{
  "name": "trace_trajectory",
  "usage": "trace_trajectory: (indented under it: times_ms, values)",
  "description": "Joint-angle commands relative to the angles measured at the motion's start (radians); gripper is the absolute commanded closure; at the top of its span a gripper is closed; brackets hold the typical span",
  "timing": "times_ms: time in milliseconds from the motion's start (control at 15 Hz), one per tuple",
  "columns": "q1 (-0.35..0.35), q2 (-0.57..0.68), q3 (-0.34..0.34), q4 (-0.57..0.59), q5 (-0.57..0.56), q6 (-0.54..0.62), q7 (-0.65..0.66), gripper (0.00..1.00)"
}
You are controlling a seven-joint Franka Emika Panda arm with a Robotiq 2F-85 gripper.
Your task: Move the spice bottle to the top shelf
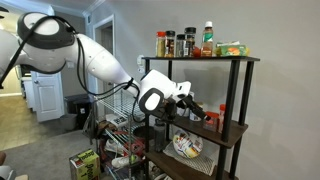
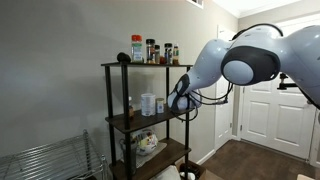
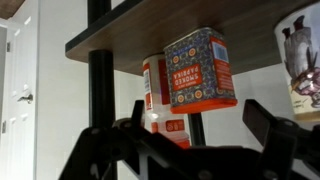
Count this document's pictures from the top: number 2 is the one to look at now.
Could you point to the wide white panel door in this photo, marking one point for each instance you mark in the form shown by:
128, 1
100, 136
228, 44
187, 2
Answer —
276, 126

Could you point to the small brown sauce bottle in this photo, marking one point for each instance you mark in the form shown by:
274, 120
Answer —
131, 108

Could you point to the small red round thing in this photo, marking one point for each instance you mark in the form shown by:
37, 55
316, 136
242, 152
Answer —
162, 60

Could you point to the brown cardboard box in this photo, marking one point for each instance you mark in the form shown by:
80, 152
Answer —
200, 170

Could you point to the black cap orange spice jar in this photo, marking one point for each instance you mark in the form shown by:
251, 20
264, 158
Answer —
150, 51

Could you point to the black cap dark spice jar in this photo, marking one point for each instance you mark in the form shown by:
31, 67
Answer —
168, 53

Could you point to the small can gold lid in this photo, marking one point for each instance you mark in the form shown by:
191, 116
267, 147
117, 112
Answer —
160, 106

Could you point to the tan box corner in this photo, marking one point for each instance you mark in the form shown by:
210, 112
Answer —
305, 176

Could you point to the short black cap spice jar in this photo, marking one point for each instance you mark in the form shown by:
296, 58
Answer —
157, 53

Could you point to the narrow white panel door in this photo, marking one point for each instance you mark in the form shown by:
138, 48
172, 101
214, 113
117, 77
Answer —
224, 126

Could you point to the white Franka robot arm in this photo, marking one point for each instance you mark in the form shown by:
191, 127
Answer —
253, 63

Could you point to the white wall vent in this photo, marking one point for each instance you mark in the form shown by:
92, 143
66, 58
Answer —
196, 2

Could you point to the black lump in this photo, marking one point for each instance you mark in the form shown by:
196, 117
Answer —
123, 57

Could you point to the checkered mesh mat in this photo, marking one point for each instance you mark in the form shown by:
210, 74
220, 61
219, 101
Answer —
150, 153

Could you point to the black camera on stand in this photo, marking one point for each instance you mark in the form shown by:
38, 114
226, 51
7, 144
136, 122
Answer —
283, 84

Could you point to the dark wood black-post shelf unit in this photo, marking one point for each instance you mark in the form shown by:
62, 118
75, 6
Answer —
126, 100

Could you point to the large red cap spice jar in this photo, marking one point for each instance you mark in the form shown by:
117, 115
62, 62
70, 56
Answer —
136, 50

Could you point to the white round canister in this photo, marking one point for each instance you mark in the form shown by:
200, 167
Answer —
148, 105

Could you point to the white plastic bag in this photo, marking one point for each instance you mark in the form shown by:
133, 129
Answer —
166, 174

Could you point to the white roll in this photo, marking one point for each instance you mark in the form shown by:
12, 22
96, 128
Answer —
186, 175

